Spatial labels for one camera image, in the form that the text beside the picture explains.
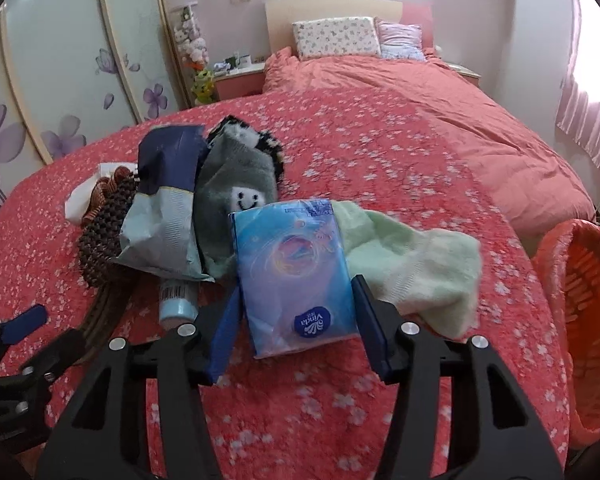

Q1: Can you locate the light blue cream tube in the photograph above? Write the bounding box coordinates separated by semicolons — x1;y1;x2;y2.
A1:
159;277;199;329

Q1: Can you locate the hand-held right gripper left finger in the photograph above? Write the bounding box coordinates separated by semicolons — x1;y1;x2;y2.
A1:
35;287;244;480

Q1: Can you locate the orange basket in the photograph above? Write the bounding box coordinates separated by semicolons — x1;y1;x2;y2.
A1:
532;220;600;450

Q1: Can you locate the red floral blanket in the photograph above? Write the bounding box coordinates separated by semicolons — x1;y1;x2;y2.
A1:
0;87;597;480

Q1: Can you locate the clear tube of plush toys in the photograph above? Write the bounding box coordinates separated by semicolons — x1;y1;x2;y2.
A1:
172;4;212;72

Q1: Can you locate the pink striped pillow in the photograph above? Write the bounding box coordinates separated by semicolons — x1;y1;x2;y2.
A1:
375;17;426;61

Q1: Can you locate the pink curtain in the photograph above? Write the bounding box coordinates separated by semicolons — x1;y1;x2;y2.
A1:
555;74;600;177

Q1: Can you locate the blue tissue pack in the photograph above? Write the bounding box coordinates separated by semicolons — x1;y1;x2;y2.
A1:
228;198;362;360

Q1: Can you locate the pink nightstand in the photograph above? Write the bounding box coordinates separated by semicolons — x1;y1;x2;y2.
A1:
214;55;267;102

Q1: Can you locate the light green towel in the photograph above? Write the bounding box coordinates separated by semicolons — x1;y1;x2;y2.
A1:
332;200;482;339

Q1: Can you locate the pink duvet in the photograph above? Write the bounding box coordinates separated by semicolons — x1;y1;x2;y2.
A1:
262;46;597;236

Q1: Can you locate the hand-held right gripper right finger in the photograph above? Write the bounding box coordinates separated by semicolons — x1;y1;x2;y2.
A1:
351;274;566;480

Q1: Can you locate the blue and white plastic pouch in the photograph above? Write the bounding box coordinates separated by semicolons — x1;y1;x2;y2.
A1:
116;124;216;283

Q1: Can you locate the floral print pillow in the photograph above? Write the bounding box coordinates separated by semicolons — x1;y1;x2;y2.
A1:
292;16;382;61

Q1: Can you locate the brown woven bag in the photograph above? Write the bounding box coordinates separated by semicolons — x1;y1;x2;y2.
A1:
77;177;138;287

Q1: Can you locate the grey smiley face sock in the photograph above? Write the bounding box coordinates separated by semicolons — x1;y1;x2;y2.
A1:
192;125;281;281

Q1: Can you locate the beige bedside table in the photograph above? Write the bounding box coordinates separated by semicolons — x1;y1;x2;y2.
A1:
445;60;482;89

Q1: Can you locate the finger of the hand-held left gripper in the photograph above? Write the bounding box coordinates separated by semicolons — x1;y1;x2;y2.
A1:
19;329;87;387
0;304;49;377

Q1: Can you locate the black white checkered sock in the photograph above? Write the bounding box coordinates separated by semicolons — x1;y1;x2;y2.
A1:
205;115;287;182

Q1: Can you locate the dark brown strap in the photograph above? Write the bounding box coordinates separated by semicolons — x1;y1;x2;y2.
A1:
79;280;137;367

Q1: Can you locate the white wardrobe purple flower print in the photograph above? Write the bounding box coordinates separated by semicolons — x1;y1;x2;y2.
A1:
0;0;192;241

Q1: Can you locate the green plush toy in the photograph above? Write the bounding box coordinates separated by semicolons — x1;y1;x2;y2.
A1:
190;67;216;107

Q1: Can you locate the beige and pink headboard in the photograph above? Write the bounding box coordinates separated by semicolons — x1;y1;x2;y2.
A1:
265;0;435;63

